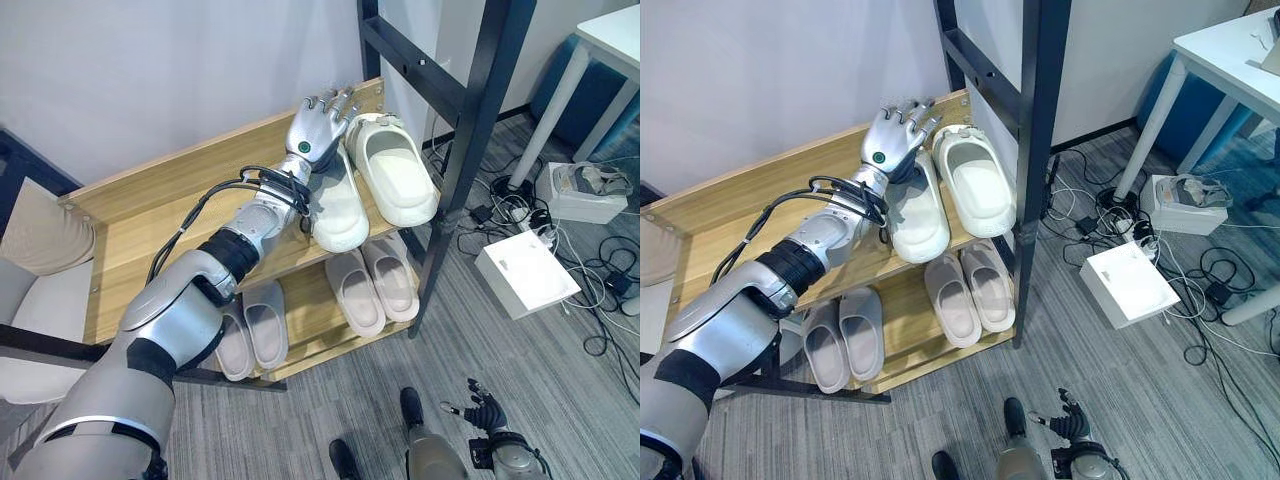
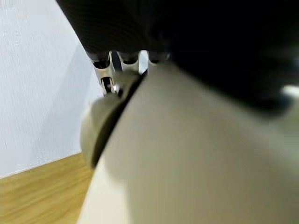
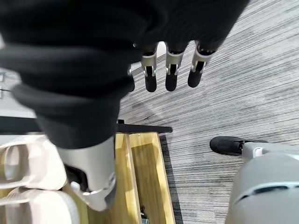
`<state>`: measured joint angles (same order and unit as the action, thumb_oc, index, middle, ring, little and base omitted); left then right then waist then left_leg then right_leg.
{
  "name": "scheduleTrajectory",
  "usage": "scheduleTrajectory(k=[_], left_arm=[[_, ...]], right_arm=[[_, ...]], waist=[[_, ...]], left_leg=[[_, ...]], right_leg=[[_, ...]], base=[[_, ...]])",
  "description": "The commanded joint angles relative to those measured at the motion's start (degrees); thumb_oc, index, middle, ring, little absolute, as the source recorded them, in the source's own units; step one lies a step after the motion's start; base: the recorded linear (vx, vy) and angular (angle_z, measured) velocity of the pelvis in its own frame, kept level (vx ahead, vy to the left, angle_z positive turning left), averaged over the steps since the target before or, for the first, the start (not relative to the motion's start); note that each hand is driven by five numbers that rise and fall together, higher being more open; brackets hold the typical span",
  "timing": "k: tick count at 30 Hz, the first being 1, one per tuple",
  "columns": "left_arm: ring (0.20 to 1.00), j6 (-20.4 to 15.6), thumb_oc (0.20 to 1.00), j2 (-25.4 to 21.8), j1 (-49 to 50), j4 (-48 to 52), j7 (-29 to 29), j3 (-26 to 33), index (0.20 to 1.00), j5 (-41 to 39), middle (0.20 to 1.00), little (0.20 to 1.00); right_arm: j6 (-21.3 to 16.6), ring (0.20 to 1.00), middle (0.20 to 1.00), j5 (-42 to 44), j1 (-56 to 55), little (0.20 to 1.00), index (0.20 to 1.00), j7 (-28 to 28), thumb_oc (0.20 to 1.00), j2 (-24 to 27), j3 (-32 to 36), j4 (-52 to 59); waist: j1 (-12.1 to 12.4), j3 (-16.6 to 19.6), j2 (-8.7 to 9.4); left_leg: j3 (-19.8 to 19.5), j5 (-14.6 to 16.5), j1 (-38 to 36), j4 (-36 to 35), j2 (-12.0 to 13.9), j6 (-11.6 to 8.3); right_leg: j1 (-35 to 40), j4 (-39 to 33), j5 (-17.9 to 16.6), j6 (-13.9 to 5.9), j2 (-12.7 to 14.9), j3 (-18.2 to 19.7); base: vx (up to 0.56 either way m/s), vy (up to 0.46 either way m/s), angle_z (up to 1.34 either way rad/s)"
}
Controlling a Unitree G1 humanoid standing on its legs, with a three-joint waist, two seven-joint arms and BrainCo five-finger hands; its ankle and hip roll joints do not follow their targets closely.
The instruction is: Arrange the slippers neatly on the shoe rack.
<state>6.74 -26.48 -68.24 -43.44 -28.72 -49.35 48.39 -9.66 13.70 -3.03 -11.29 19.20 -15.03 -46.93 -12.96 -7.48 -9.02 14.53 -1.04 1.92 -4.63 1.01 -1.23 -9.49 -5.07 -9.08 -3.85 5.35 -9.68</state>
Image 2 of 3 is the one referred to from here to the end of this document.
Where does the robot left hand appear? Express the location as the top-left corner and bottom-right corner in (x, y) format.
(55, 0), (299, 114)

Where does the beige slipper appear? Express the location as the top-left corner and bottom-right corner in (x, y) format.
(79, 62), (299, 224)

